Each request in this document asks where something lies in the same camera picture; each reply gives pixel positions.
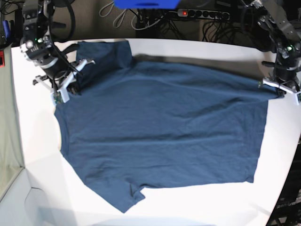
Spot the black power strip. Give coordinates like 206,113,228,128
177,9,230,20

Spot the white cable loop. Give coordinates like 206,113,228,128
99,4,137,29

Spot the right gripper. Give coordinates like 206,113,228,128
32,58,81,95

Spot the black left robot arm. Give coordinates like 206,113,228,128
241,0,301,105

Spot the blue cylinder object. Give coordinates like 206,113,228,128
2,20,11,39

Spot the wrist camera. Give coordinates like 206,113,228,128
293,92,301,105
51,89,70,105

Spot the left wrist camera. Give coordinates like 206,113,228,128
293,92,301,105

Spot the blue plastic bin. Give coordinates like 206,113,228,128
114,0,180,9

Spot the grey-green fabric curtain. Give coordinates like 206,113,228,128
0,46,24,199

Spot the dark blue t-shirt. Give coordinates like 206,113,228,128
55,41,278,212

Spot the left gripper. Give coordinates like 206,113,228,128
259,66,301,99

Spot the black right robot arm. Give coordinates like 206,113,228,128
20,0,85,96

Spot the red box object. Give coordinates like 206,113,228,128
0,50,5,68

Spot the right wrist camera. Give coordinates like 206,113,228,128
51,89,70,105

